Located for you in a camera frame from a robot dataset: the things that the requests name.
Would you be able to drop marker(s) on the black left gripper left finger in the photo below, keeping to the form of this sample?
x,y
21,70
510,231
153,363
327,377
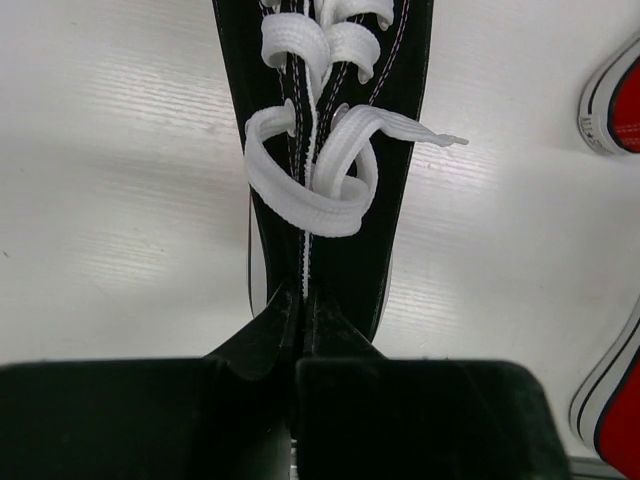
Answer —
x,y
219,416

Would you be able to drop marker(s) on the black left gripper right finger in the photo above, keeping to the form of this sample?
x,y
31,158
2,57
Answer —
x,y
363,416

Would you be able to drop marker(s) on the red canvas sneaker near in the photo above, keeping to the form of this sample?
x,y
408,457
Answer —
x,y
604,412

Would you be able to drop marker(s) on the red canvas sneaker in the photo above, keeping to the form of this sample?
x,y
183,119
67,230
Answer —
x,y
608,113
604,412

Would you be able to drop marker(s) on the red canvas sneaker far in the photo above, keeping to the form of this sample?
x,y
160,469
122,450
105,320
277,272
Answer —
x,y
608,113

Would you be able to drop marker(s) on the aluminium table frame rail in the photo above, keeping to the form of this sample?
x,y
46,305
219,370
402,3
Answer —
x,y
583,468

